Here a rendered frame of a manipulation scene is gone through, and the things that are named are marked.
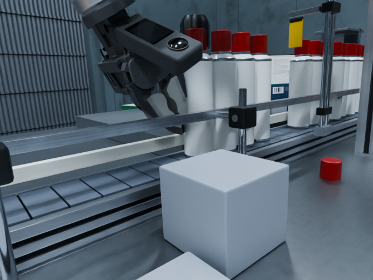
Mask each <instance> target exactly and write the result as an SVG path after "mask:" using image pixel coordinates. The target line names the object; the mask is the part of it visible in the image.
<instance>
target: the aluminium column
mask: <svg viewBox="0 0 373 280"><path fill-rule="evenodd" d="M354 155H356V156H362V157H368V158H373V0H369V6H368V13H367V24H366V35H365V46H364V58H363V65H362V76H361V87H360V99H359V110H358V117H357V129H356V140H355V151H354Z"/></svg>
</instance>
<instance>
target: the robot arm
mask: <svg viewBox="0 0 373 280"><path fill-rule="evenodd" d="M70 2H71V4H72V5H73V7H74V9H75V10H76V11H77V13H78V14H84V17H83V18H82V19H83V20H82V21H83V22H84V24H85V26H86V27H87V28H88V29H90V28H92V29H93V31H94V32H95V34H96V35H97V37H98V39H99V40H100V42H101V44H102V45H103V47H104V48H102V49H100V52H101V54H102V56H103V58H104V60H102V61H101V62H99V63H98V64H97V65H98V67H99V68H100V70H101V71H102V72H103V74H104V76H105V77H106V79H107V80H108V82H109V84H110V85H111V86H112V88H113V89H114V91H115V93H121V94H123V95H129V96H130V98H131V100H132V102H133V103H134V104H135V106H136V107H137V108H139V109H140V110H141V111H142V112H144V114H145V115H146V117H147V118H155V117H163V116H171V115H174V114H182V113H187V89H186V84H185V77H184V73H185V72H186V71H187V70H189V69H190V68H191V67H193V66H194V65H196V64H197V63H198V62H200V61H201V60H202V59H203V44H202V43H201V42H199V41H197V40H196V39H193V38H191V37H189V36H186V35H184V34H182V33H180V32H178V31H175V30H173V29H171V28H169V27H167V26H165V25H162V24H160V23H158V22H156V21H154V20H152V19H149V18H147V17H145V16H142V15H141V14H138V13H137V14H135V15H133V16H131V17H130V16H128V14H127V12H126V10H125V8H126V7H128V6H129V5H131V4H132V3H134V2H135V0H70ZM102 50H103V51H106V52H107V54H106V55H105V56H104V54H103V52H102ZM109 78H110V79H111V80H110V79H109ZM157 83H158V84H159V87H160V89H161V92H162V93H151V92H153V91H154V90H155V84H157ZM113 84H114V85H113ZM170 110H171V111H172V112H173V113H172V112H171V111H170ZM186 127H187V124H182V125H178V126H172V127H167V128H165V129H167V130H168V131H170V132H172V133H176V134H180V135H182V134H183V133H185V131H186Z"/></svg>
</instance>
